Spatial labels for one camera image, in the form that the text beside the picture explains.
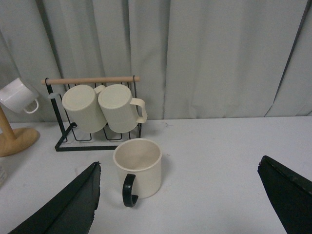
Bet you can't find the black wire mug rack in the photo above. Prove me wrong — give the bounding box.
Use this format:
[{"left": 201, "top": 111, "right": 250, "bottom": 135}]
[{"left": 41, "top": 75, "right": 142, "bottom": 152}]

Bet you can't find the grey curtain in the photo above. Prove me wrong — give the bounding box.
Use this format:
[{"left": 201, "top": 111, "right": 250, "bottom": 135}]
[{"left": 0, "top": 0, "right": 312, "bottom": 122}]

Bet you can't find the white glossy mug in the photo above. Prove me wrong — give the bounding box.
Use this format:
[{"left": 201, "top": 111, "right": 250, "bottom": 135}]
[{"left": 0, "top": 78, "right": 39, "bottom": 114}]

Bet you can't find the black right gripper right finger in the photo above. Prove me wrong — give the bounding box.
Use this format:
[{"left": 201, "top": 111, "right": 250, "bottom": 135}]
[{"left": 257, "top": 156, "right": 312, "bottom": 234}]

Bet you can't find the wooden mug tree stand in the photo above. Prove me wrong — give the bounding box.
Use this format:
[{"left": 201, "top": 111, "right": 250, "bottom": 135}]
[{"left": 0, "top": 108, "right": 39, "bottom": 157}]

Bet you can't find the cream ribbed mug right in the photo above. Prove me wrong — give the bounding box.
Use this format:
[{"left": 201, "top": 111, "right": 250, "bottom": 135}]
[{"left": 98, "top": 84, "right": 148, "bottom": 134}]

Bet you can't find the cream mug with black handle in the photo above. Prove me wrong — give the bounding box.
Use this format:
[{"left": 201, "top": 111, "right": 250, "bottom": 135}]
[{"left": 113, "top": 138, "right": 162, "bottom": 208}]

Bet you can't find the cream ribbed mug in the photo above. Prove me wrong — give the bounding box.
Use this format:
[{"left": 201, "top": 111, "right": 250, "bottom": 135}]
[
  {"left": 62, "top": 85, "right": 107, "bottom": 133},
  {"left": 98, "top": 84, "right": 148, "bottom": 134}
]

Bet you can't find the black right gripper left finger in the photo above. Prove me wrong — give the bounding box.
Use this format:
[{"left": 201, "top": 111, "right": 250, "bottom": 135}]
[{"left": 10, "top": 162, "right": 101, "bottom": 234}]

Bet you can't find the cream ribbed mug left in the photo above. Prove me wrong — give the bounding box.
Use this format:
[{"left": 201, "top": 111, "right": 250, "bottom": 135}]
[{"left": 62, "top": 85, "right": 107, "bottom": 133}]

